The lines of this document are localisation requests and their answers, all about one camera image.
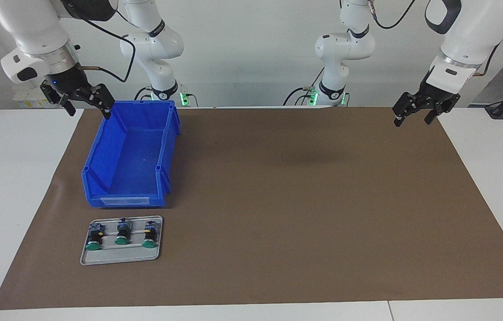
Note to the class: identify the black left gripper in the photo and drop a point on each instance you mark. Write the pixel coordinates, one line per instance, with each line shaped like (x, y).
(439, 96)

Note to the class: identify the white box with yellow labels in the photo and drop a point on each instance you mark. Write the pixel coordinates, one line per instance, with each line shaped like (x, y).
(28, 100)

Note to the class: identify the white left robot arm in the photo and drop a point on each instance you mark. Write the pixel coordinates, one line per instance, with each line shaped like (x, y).
(469, 31)

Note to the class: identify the thin metal rod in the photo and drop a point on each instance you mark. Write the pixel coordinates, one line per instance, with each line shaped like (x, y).
(109, 245)
(109, 232)

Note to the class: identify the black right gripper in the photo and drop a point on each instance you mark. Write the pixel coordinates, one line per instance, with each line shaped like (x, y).
(69, 82)

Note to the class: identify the green push button switch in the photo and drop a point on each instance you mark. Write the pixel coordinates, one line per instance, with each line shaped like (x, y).
(123, 232)
(95, 236)
(149, 234)

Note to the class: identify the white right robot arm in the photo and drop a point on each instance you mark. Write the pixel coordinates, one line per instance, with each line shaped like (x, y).
(33, 26)

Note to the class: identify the blue plastic storage bin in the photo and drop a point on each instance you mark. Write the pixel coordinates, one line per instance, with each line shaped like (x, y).
(131, 151)

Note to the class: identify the silver metal tray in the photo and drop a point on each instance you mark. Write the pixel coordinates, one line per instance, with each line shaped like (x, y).
(122, 256)

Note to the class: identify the brown paper table mat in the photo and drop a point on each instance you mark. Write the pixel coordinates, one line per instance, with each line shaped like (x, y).
(278, 223)

